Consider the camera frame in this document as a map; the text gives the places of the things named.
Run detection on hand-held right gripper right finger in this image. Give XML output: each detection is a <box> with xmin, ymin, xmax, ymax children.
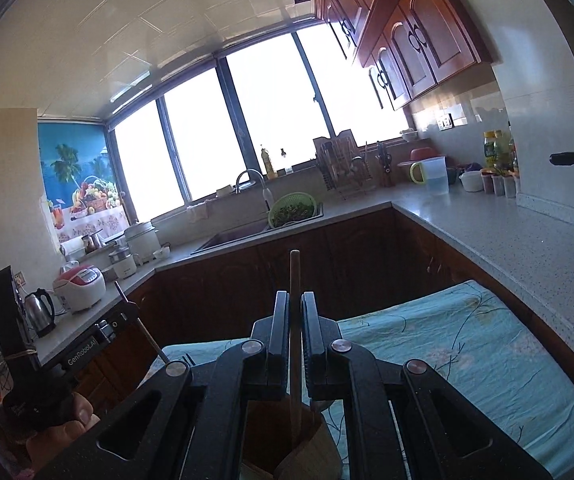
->
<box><xmin>302</xmin><ymin>291</ymin><xmax>554</xmax><ymax>480</ymax></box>

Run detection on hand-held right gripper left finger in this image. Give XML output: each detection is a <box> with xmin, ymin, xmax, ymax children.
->
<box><xmin>32</xmin><ymin>290</ymin><xmax>292</xmax><ymax>480</ymax></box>

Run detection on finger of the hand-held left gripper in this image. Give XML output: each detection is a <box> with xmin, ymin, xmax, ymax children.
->
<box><xmin>115</xmin><ymin>299</ymin><xmax>144</xmax><ymax>341</ymax></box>

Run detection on wooden chopstick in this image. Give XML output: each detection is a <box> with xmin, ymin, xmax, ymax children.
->
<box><xmin>288</xmin><ymin>250</ymin><xmax>304</xmax><ymax>458</ymax></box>

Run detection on wooden chopstick holder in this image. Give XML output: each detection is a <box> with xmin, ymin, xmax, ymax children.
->
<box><xmin>239</xmin><ymin>400</ymin><xmax>342</xmax><ymax>480</ymax></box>

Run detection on person's left hand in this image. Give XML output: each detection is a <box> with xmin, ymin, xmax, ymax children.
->
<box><xmin>26</xmin><ymin>392</ymin><xmax>101</xmax><ymax>467</ymax></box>

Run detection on steel electric kettle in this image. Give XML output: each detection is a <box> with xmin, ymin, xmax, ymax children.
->
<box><xmin>23</xmin><ymin>287</ymin><xmax>58</xmax><ymax>338</ymax></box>

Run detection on small white steamer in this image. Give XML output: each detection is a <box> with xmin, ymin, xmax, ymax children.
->
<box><xmin>108</xmin><ymin>245</ymin><xmax>140</xmax><ymax>281</ymax></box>

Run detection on pink white rice cooker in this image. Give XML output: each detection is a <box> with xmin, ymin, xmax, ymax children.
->
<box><xmin>53</xmin><ymin>264</ymin><xmax>106</xmax><ymax>315</ymax></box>

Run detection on wooden base cabinets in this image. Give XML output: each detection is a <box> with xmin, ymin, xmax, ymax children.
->
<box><xmin>32</xmin><ymin>207</ymin><xmax>472</xmax><ymax>411</ymax></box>

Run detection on kitchen sink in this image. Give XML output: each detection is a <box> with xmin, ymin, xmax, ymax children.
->
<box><xmin>191</xmin><ymin>202</ymin><xmax>325</xmax><ymax>256</ymax></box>

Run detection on green colander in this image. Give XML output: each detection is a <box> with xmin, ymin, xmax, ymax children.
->
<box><xmin>268</xmin><ymin>195</ymin><xmax>316</xmax><ymax>227</ymax></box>

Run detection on white dish cloth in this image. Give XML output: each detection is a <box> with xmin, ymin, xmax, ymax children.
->
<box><xmin>187</xmin><ymin>200</ymin><xmax>215</xmax><ymax>223</ymax></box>

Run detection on teal floral tablecloth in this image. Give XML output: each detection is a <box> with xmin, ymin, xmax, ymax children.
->
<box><xmin>142</xmin><ymin>280</ymin><xmax>574</xmax><ymax>480</ymax></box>

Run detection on chrome kitchen faucet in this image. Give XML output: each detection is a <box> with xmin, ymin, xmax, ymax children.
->
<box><xmin>235</xmin><ymin>169</ymin><xmax>274</xmax><ymax>211</ymax></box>

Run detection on yellow liquid bottle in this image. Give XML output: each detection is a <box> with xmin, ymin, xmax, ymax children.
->
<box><xmin>261</xmin><ymin>143</ymin><xmax>278</xmax><ymax>181</ymax></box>

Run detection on dish drying rack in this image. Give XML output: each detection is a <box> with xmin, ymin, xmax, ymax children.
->
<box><xmin>313</xmin><ymin>130</ymin><xmax>374</xmax><ymax>201</ymax></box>

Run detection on knife block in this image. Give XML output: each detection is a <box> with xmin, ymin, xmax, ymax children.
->
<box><xmin>376</xmin><ymin>141</ymin><xmax>395</xmax><ymax>187</ymax></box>

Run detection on speckled kitchen countertop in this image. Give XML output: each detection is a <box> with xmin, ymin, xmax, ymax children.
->
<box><xmin>32</xmin><ymin>180</ymin><xmax>574</xmax><ymax>361</ymax></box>

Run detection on red bowl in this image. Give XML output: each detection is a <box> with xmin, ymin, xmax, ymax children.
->
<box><xmin>397</xmin><ymin>146</ymin><xmax>440</xmax><ymax>168</ymax></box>

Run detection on large kitchen window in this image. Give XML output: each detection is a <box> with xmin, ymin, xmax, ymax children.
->
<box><xmin>109</xmin><ymin>25</ymin><xmax>410</xmax><ymax>211</ymax></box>

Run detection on pale oil bottle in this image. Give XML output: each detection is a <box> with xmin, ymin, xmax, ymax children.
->
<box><xmin>498</xmin><ymin>130</ymin><xmax>516</xmax><ymax>171</ymax></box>

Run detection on tropical fruit wall poster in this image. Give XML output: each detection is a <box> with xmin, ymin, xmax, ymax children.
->
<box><xmin>37</xmin><ymin>122</ymin><xmax>130</xmax><ymax>243</ymax></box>

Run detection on clear jug green handle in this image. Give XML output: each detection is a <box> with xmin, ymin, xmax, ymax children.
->
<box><xmin>410</xmin><ymin>156</ymin><xmax>450</xmax><ymax>197</ymax></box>

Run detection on wooden wall cabinets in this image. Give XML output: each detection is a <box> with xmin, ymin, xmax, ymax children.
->
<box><xmin>312</xmin><ymin>0</ymin><xmax>492</xmax><ymax>111</ymax></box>

